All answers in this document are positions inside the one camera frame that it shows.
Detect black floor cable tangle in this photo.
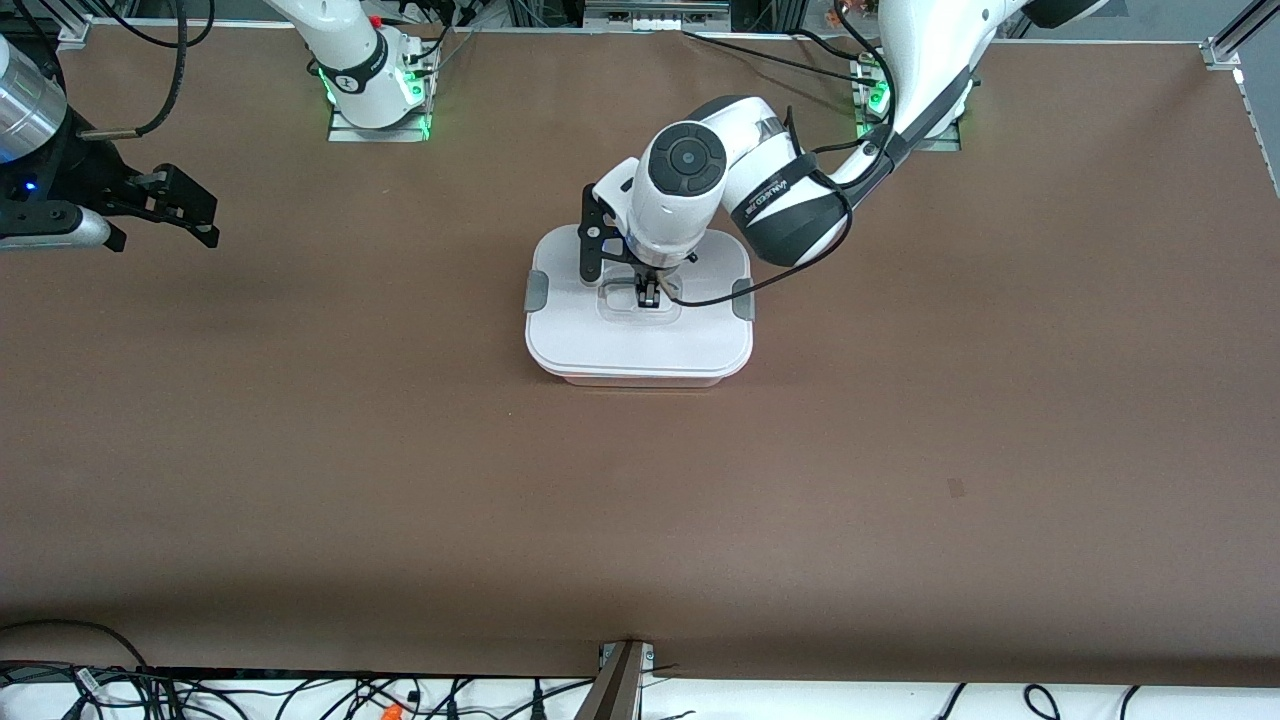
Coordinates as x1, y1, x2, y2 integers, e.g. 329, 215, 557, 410
0, 660, 593, 720

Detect grey metal camera post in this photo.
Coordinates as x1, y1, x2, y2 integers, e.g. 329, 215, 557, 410
575, 640, 656, 720

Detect short black table cable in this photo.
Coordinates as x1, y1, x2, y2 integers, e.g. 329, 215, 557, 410
795, 28, 866, 61

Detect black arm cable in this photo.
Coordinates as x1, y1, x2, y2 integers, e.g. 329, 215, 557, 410
85, 0, 193, 143
664, 105, 901, 307

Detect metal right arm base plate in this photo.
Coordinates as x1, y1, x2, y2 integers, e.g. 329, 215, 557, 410
328, 100, 433, 143

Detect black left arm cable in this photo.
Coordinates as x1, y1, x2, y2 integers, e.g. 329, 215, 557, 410
664, 105, 901, 307

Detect white plastic box base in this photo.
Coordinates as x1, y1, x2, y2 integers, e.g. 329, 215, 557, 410
542, 366, 741, 390

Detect long black table cable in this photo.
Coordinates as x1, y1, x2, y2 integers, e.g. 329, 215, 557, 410
684, 30, 881, 87

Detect black looped floor cable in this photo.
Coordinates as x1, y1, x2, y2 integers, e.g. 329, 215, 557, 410
0, 620, 151, 673

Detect aluminium corner profile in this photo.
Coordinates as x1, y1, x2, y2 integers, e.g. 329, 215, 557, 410
1203, 0, 1280, 69
55, 0, 96, 47

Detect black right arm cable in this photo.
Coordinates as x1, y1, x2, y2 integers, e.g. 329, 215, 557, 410
85, 0, 193, 143

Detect white box lid grey clips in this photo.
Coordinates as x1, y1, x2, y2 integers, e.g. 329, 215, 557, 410
524, 228, 756, 381

